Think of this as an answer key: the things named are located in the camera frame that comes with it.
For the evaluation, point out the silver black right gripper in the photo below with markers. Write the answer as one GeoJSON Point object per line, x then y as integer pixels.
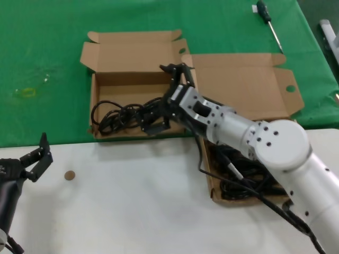
{"type": "Point", "coordinates": [190, 105]}

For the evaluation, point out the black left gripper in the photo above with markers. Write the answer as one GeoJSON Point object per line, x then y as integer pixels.
{"type": "Point", "coordinates": [9, 185]}

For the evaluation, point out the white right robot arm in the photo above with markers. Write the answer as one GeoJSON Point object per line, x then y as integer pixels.
{"type": "Point", "coordinates": [280, 143]}

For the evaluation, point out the open brown cardboard box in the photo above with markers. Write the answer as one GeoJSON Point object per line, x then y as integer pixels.
{"type": "Point", "coordinates": [238, 76]}
{"type": "Point", "coordinates": [132, 53]}

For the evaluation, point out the round brown cardboard disc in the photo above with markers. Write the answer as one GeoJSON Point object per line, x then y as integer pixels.
{"type": "Point", "coordinates": [70, 175]}

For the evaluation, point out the yellow square marking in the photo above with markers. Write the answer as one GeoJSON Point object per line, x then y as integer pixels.
{"type": "Point", "coordinates": [23, 93]}

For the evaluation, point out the green tablecloth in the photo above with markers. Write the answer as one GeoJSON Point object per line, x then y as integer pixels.
{"type": "Point", "coordinates": [39, 39]}

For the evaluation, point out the small white tape piece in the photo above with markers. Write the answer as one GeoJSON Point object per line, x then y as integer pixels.
{"type": "Point", "coordinates": [254, 9]}

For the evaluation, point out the metal cloth clip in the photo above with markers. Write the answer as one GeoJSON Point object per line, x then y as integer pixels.
{"type": "Point", "coordinates": [337, 96]}

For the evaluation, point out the grey metal frame bar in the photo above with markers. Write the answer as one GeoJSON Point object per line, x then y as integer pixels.
{"type": "Point", "coordinates": [328, 34]}

